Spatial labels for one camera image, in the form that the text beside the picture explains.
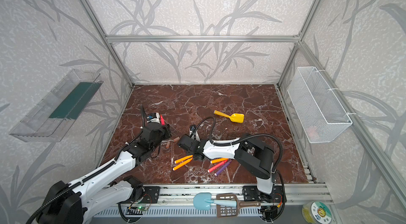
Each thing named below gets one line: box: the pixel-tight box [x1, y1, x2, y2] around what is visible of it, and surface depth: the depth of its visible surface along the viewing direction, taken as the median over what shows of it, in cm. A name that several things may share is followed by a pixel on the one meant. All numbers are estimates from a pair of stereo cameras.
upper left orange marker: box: [174, 154, 194, 164], surface depth 86 cm
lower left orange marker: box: [172, 156, 194, 171], surface depth 84 cm
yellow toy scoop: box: [213, 109, 245, 124], surface depth 104 cm
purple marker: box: [214, 160, 233, 177], surface depth 83 cm
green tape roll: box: [301, 200, 333, 224], surface depth 64 cm
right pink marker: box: [207, 159, 229, 173], surface depth 84 cm
